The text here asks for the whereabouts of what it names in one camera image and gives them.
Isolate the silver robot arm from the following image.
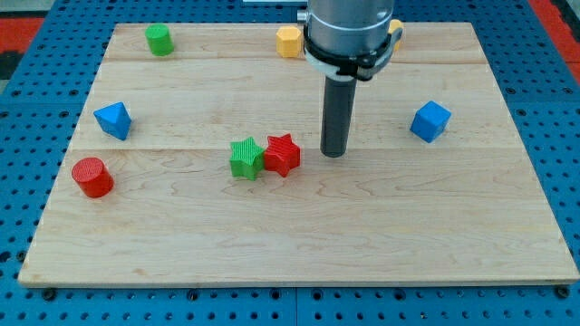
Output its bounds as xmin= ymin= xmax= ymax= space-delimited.
xmin=303 ymin=0 xmax=403 ymax=82

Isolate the yellow block behind arm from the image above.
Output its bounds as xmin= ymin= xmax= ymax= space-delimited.
xmin=388 ymin=19 xmax=404 ymax=52

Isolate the red star block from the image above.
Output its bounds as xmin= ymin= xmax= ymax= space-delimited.
xmin=264 ymin=134 xmax=301 ymax=177

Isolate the green star block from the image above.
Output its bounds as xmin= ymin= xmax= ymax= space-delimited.
xmin=229 ymin=137 xmax=265 ymax=180

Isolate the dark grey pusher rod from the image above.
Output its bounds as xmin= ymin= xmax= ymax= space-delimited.
xmin=320 ymin=77 xmax=357 ymax=158

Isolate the wooden board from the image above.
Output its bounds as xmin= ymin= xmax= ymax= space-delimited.
xmin=19 ymin=23 xmax=579 ymax=288

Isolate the yellow hexagon block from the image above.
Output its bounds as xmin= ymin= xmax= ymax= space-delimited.
xmin=275 ymin=25 xmax=303 ymax=58

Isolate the blue cube block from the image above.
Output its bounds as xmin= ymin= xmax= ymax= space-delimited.
xmin=410 ymin=101 xmax=451 ymax=143

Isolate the green cylinder block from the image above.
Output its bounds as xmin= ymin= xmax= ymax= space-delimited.
xmin=145 ymin=24 xmax=174 ymax=56

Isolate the blue triangular prism block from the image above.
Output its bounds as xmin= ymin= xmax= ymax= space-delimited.
xmin=93 ymin=102 xmax=131 ymax=140

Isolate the red cylinder block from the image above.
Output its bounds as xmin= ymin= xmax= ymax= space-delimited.
xmin=72 ymin=157 xmax=114 ymax=198

